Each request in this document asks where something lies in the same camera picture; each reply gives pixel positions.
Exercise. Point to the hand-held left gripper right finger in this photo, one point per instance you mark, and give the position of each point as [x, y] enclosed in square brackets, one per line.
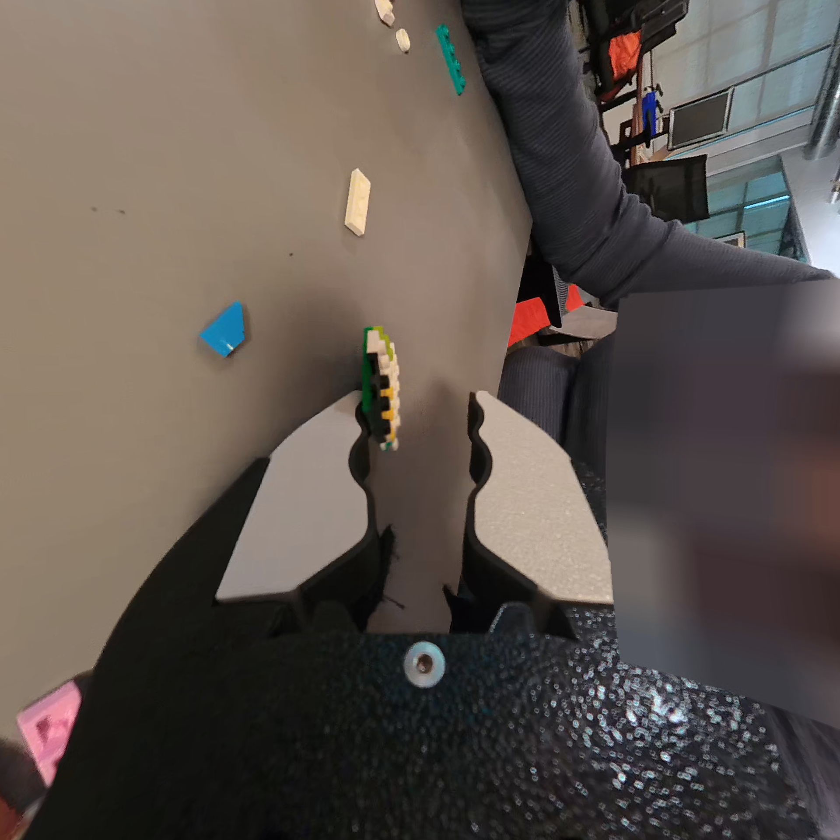
[531, 512]

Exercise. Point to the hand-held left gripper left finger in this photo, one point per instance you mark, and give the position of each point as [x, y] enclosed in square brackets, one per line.
[295, 518]

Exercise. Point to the green white yellow brick assembly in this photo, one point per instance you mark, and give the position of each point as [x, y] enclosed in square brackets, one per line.
[384, 387]

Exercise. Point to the person's right forearm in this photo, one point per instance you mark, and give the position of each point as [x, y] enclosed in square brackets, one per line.
[544, 131]

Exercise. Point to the grey desk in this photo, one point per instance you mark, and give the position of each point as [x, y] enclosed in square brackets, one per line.
[131, 197]

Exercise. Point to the person's leg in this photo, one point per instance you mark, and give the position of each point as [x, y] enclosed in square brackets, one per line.
[538, 387]

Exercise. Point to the orange cloth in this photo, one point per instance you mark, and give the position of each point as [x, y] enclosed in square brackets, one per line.
[623, 52]
[531, 318]

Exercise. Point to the blue wedge brick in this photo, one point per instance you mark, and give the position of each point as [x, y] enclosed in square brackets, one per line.
[224, 331]

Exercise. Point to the pink square brick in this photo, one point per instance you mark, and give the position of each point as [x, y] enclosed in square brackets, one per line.
[49, 725]

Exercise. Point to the white plate brick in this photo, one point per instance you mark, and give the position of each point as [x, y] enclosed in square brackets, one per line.
[358, 200]

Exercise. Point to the blue hanging figure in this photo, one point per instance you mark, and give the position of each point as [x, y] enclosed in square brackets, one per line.
[649, 111]

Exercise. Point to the grey framed monitor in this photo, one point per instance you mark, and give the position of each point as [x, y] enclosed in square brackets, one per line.
[702, 118]

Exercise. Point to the teal plate brick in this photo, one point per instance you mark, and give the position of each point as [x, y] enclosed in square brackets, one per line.
[451, 59]

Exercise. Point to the small white round brick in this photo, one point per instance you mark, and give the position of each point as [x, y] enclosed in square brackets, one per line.
[402, 39]

